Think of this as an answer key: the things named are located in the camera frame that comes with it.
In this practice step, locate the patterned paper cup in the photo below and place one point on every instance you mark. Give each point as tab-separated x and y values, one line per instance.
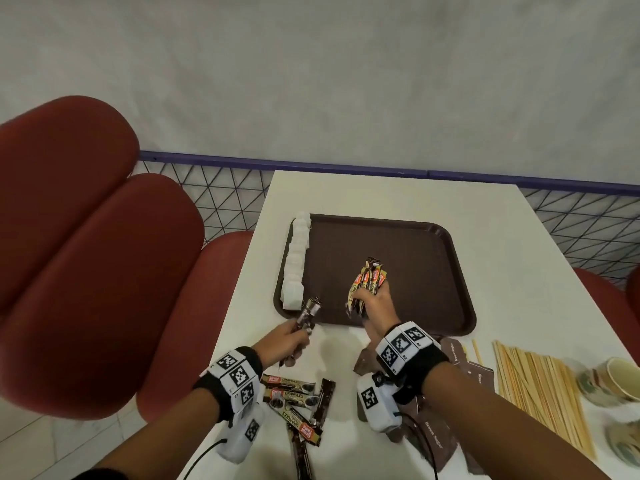
625	439
605	382

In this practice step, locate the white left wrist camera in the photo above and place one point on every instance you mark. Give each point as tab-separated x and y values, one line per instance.
242	434

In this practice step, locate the brown plastic tray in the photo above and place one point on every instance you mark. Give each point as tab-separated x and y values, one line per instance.
400	244

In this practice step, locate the pile of coffee stick packets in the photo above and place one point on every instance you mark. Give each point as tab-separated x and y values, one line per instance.
292	394

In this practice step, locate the black gold coffee stick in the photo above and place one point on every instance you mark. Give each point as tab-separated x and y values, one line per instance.
311	309

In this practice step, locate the bundle of wooden stir sticks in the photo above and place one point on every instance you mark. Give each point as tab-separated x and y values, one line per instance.
540	389

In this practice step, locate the person's right hand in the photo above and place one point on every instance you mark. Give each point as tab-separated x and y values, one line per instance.
380	314

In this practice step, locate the person's left forearm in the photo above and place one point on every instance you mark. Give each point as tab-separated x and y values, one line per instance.
165	439

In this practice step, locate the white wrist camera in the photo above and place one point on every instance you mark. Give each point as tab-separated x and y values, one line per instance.
377	404
242	434

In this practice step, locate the red padded chair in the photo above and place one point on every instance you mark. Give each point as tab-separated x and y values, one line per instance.
610	304
90	269

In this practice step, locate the purple mesh railing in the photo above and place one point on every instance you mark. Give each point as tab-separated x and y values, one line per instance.
350	168

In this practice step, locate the person's black shirt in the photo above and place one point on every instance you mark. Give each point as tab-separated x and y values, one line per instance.
100	475

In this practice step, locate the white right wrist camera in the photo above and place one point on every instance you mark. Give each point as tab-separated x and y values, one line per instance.
377	404

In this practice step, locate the right wristband with marker tags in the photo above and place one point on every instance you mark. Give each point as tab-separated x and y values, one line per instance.
410	349

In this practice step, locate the pile of brown sugar packets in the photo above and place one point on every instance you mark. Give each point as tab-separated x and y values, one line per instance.
452	354

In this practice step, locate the row of white sachets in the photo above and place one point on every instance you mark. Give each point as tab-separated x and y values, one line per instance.
295	274

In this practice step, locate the bundle of coffee stick packets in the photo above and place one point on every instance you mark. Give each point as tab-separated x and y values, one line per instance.
370	274

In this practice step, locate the single wooden stirrer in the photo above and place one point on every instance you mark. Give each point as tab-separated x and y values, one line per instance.
476	352

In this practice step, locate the person's right forearm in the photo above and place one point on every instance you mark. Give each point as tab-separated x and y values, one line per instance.
500	434

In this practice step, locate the person's left hand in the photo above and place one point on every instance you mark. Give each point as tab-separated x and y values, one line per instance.
280	344

